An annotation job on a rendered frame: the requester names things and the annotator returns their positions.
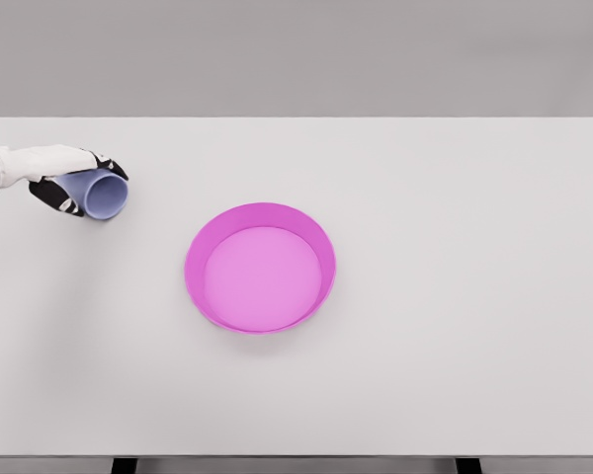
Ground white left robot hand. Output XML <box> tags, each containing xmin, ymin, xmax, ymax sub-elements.
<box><xmin>18</xmin><ymin>143</ymin><xmax>129</xmax><ymax>218</ymax></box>

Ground lavender blue cup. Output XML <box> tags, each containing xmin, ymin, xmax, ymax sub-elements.
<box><xmin>54</xmin><ymin>166</ymin><xmax>130</xmax><ymax>221</ymax></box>

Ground pink round plate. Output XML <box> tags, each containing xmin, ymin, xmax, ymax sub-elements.
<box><xmin>183</xmin><ymin>200</ymin><xmax>338</xmax><ymax>335</ymax></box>

